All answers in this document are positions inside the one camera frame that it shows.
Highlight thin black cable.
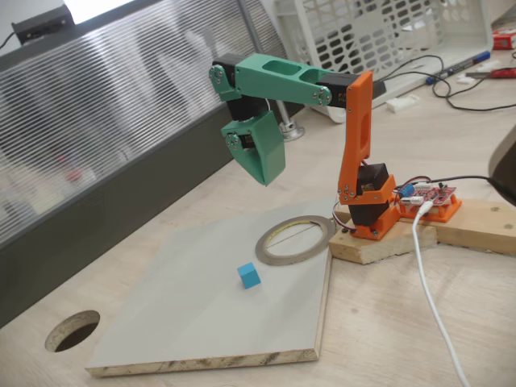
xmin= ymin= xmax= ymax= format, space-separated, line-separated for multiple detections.
xmin=385 ymin=54 xmax=516 ymax=112

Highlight blue cube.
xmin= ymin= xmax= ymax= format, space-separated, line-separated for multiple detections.
xmin=236 ymin=261 xmax=261 ymax=289

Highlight orange circuit board holder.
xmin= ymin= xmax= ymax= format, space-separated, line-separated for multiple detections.
xmin=397 ymin=193 xmax=463 ymax=223

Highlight red handled pliers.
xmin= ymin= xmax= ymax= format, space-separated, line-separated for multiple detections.
xmin=465 ymin=67 xmax=516 ymax=81

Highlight red controller circuit board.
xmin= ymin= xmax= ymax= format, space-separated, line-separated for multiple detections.
xmin=397 ymin=181 xmax=459 ymax=209

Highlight ribbed translucent desk partition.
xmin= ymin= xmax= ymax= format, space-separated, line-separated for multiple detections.
xmin=0 ymin=0 xmax=302 ymax=330

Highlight metal partition foot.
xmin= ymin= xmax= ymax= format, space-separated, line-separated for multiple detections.
xmin=279 ymin=100 xmax=306 ymax=141

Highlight grey ring of tape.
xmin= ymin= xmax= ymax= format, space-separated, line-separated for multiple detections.
xmin=254 ymin=214 xmax=336 ymax=267

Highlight black box device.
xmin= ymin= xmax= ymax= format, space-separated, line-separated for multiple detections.
xmin=10 ymin=4 xmax=74 ymax=44

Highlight black power cable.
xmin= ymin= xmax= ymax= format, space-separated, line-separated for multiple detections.
xmin=431 ymin=173 xmax=516 ymax=201

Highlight grey chipboard panel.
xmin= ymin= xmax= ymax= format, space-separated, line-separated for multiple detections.
xmin=84 ymin=200 xmax=338 ymax=379

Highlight white plastic lattice crate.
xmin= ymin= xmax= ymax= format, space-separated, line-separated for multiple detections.
xmin=273 ymin=0 xmax=495 ymax=124

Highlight long wooden plank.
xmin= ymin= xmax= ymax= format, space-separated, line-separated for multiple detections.
xmin=335 ymin=199 xmax=516 ymax=256

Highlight dark grey rounded object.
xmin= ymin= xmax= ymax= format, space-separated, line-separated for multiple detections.
xmin=488 ymin=124 xmax=516 ymax=202

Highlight short wooden block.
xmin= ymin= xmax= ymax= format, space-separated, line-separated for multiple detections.
xmin=328 ymin=223 xmax=439 ymax=266

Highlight red and white box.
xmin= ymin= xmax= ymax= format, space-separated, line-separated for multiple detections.
xmin=491 ymin=30 xmax=516 ymax=52

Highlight white plastic block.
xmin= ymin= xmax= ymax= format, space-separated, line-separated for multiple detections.
xmin=385 ymin=93 xmax=420 ymax=112

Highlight white USB cable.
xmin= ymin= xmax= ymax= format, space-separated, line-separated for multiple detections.
xmin=411 ymin=201 xmax=472 ymax=387

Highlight blue capped marker pen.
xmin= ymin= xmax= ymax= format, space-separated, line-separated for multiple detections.
xmin=426 ymin=50 xmax=492 ymax=85

